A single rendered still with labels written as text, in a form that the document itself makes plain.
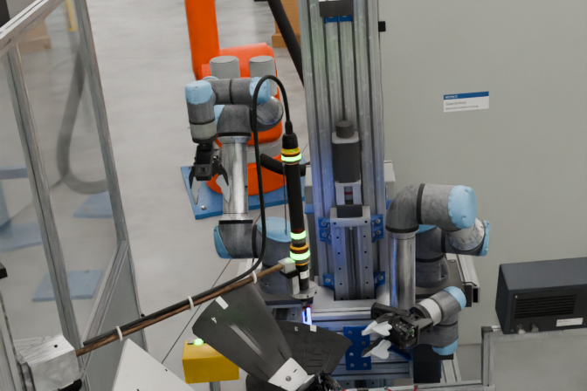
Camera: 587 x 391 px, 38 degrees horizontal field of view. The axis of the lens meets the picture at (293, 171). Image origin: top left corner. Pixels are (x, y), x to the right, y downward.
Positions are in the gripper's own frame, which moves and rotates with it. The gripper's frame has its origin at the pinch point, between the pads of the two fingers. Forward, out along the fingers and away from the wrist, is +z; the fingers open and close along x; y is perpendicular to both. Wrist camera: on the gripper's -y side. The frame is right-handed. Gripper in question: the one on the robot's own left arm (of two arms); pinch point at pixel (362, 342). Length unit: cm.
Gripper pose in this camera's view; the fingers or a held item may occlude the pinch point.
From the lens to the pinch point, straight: 233.8
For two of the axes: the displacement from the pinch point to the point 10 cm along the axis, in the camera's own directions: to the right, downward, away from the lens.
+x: 0.2, 8.9, 4.6
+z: -7.8, 3.0, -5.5
